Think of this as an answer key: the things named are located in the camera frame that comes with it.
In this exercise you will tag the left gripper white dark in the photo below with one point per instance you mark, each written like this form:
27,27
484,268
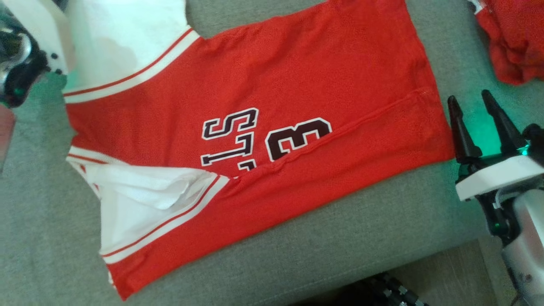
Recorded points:
29,25

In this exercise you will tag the right gripper white dark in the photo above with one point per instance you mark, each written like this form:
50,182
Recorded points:
497,176

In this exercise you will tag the red shorts with white stripes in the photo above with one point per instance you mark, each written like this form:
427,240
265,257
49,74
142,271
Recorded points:
518,38

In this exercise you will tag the red white basketball jersey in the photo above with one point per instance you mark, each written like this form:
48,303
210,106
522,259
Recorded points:
297,76

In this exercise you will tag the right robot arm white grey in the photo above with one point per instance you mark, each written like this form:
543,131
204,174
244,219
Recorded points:
529,238

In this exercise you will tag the large grey sofa seat cushion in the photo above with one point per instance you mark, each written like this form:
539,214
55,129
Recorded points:
382,221

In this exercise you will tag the black ribbed robot torso part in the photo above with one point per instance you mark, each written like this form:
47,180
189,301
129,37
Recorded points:
382,293

